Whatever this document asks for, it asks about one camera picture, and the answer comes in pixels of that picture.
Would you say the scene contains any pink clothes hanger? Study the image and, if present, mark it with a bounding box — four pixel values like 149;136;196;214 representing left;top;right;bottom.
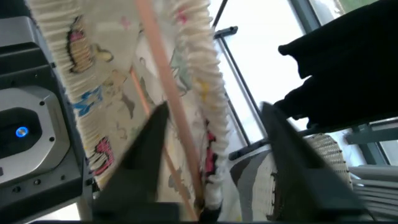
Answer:
129;0;206;222

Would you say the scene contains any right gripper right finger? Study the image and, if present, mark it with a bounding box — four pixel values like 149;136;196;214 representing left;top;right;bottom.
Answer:
260;101;368;223

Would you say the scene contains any cream printed garment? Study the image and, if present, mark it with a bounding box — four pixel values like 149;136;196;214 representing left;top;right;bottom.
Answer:
26;0;231;223

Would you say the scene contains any beige curtain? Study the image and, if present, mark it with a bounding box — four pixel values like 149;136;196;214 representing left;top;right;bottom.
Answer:
348;164;398;223

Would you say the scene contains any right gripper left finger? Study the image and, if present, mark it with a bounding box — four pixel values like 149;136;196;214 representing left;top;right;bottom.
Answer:
92;101;182;223

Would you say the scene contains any white laundry basket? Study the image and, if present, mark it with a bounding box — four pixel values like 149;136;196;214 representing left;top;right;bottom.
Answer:
228;133;354;223

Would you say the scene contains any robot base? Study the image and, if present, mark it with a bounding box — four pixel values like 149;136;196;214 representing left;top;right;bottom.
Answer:
0;0;94;223

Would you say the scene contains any window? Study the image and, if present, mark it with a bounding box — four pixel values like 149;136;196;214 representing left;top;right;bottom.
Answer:
289;0;398;166

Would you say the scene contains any black garment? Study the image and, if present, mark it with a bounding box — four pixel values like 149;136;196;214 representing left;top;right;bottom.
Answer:
273;0;398;130

